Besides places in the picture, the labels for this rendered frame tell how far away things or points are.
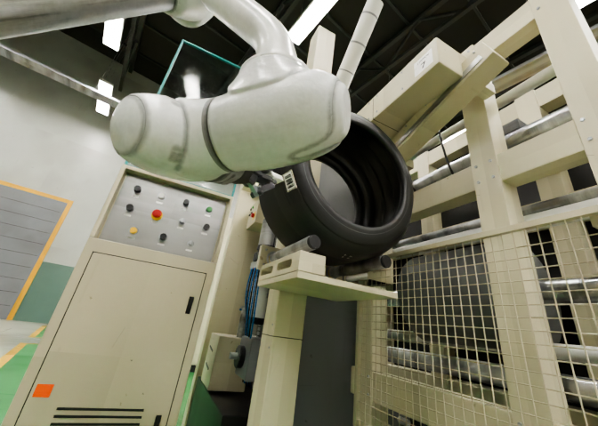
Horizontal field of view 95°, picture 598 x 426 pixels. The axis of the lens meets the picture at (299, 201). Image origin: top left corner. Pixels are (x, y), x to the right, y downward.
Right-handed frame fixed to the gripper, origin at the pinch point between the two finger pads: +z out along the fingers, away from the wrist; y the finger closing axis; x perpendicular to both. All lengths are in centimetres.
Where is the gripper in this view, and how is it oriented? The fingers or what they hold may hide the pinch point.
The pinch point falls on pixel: (272, 178)
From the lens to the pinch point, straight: 71.0
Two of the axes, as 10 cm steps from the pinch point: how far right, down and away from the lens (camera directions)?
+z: 3.2, 0.7, 9.4
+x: 8.9, -3.8, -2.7
